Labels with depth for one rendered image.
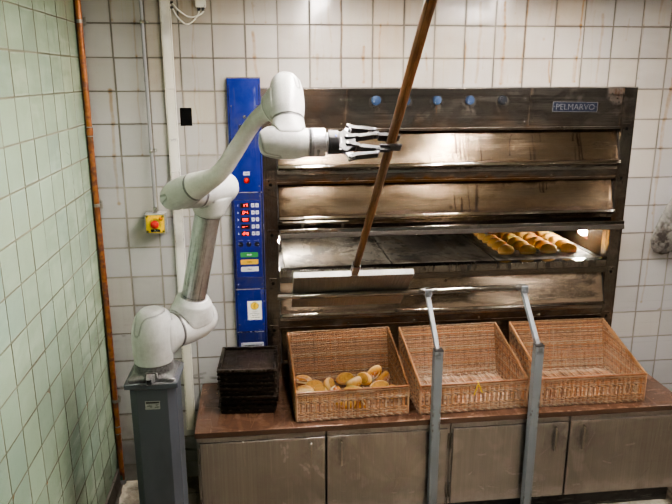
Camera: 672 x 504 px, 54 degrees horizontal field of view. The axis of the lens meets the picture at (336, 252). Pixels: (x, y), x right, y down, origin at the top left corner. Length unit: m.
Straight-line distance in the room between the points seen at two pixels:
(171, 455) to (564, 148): 2.43
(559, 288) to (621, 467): 0.97
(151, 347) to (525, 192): 2.08
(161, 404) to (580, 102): 2.52
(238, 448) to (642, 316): 2.36
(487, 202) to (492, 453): 1.27
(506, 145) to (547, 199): 0.37
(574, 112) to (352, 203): 1.24
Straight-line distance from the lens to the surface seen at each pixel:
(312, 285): 3.07
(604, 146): 3.81
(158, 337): 2.69
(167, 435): 2.84
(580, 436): 3.63
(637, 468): 3.88
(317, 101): 3.36
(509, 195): 3.64
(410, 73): 1.89
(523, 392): 3.45
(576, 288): 3.93
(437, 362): 3.11
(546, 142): 3.68
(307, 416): 3.24
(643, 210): 3.99
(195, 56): 3.34
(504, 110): 3.58
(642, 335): 4.22
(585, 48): 3.72
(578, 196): 3.79
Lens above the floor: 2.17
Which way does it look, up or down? 15 degrees down
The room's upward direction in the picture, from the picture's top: straight up
